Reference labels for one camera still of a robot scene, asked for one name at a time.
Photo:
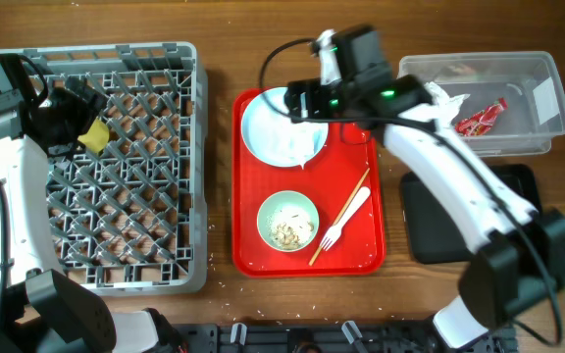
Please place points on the red snack wrapper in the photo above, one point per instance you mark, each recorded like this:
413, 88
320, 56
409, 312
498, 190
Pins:
481, 122

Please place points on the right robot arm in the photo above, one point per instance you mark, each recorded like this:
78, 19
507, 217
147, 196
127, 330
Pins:
518, 253

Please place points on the clear plastic bin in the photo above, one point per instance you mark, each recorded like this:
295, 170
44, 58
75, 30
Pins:
528, 82

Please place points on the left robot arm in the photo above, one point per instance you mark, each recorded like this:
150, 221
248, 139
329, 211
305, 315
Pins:
41, 310

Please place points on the light blue plate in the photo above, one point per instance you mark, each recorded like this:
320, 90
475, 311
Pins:
275, 140

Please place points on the wooden chopstick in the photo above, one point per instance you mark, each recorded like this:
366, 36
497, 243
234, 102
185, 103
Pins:
354, 191

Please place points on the white plastic fork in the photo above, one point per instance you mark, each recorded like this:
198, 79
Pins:
334, 232

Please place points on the yellow plastic cup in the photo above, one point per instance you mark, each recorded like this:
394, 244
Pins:
96, 138

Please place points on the grey dishwasher rack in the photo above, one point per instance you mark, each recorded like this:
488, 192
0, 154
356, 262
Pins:
131, 219

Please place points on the white napkin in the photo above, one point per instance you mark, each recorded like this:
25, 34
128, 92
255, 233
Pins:
444, 108

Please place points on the black plastic bin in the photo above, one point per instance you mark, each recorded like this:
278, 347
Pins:
433, 236

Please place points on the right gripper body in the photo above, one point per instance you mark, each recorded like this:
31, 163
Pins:
328, 99

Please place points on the red plastic tray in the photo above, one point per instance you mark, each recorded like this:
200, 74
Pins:
349, 158

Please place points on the green bowl with food scraps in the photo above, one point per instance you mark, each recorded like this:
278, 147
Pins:
288, 221

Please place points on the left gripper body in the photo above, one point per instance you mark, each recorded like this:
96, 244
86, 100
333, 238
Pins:
72, 116

